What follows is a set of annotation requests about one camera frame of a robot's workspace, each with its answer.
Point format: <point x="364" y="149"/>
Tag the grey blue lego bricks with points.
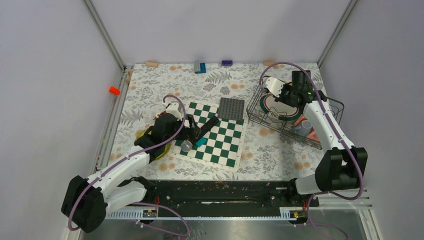
<point x="199" y="67"/>

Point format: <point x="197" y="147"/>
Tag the blue grey cup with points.
<point x="303" y="128"/>

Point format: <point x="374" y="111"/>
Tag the black wire dish rack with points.
<point x="265" y="116"/>

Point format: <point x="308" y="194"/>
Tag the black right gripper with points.
<point x="281" y="99"/>

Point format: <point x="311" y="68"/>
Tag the grey lego baseplate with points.
<point x="231" y="109"/>

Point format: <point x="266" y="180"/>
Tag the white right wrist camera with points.
<point x="274" y="86"/>

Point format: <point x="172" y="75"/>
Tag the large pink mug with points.
<point x="313" y="136"/>

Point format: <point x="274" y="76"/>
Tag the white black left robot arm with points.
<point x="112" y="179"/>

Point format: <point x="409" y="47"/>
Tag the colourful lego brick toy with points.
<point x="159" y="115"/>

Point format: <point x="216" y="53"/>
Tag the black glitter microphone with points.
<point x="186" y="145"/>

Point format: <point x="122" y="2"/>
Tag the teal block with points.
<point x="202" y="141"/>

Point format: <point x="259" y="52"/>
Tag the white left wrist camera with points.
<point x="174" y="109"/>

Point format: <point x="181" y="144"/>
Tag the green white chessboard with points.
<point x="224" y="142"/>

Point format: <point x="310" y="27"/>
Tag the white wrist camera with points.
<point x="174" y="109"/>
<point x="274" y="86"/>

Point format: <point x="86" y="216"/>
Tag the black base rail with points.
<point x="199" y="199"/>

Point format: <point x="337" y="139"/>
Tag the left wooden block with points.
<point x="151" y="64"/>

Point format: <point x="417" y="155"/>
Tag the purple lego brick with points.
<point x="226" y="62"/>

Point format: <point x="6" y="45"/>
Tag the yellow woven plate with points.
<point x="156" y="153"/>

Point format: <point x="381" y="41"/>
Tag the floral table mat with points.
<point x="265" y="155"/>

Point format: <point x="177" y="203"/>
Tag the orange red cylinder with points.
<point x="115" y="91"/>

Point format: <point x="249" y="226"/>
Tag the white plate green rim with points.
<point x="278" y="110"/>

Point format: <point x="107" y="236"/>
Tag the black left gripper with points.
<point x="191" y="133"/>

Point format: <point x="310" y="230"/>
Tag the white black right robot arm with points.
<point x="343" y="164"/>

